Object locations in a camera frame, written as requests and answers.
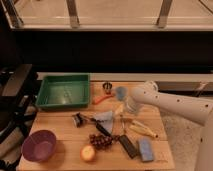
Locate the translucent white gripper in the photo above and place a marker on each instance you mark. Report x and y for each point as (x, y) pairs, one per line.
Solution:
(131, 106)

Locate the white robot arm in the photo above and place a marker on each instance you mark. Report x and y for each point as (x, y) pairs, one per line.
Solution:
(198, 110)

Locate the blue plastic cup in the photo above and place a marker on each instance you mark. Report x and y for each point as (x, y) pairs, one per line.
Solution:
(120, 93)

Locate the grey blue cloth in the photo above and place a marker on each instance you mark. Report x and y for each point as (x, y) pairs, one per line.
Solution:
(106, 120)

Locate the yellow banana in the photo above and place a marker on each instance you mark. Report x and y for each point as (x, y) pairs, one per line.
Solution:
(140, 128)

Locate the dark grape bunch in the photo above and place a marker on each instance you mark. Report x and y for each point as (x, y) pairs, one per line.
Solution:
(101, 142)

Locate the black rectangular block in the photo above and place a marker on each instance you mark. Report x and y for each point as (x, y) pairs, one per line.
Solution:
(128, 146)

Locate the blue sponge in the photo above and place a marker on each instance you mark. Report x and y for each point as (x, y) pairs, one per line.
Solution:
(145, 150)

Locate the yellow red apple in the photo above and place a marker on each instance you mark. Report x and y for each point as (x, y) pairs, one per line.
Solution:
(87, 153)

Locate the green plastic tray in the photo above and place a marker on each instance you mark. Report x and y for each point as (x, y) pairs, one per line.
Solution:
(65, 91)

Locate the purple bowl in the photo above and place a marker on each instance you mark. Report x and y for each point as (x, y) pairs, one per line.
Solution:
(39, 146)

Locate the black chair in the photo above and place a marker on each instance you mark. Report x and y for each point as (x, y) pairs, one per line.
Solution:
(16, 93)

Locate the orange handled tool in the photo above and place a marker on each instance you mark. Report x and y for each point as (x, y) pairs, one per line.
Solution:
(99, 99)

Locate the black handled kitchen tool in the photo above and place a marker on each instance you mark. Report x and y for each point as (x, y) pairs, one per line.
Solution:
(80, 119)

